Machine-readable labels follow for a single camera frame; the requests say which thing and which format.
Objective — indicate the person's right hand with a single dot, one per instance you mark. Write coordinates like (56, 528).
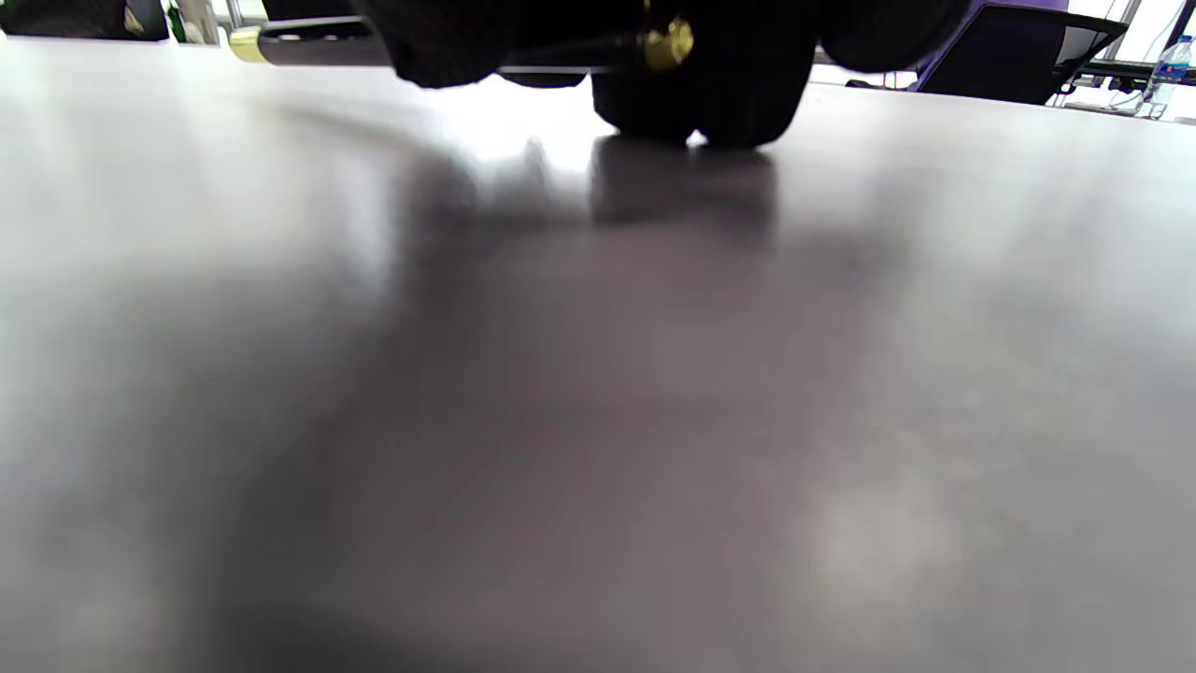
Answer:
(710, 75)

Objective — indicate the black gold fountain pen cap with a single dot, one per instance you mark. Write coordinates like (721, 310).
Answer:
(668, 44)

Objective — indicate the dark purple office chair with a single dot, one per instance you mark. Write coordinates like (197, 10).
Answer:
(1009, 51)

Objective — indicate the clear water bottle blue label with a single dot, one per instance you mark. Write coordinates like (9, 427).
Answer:
(1163, 79)

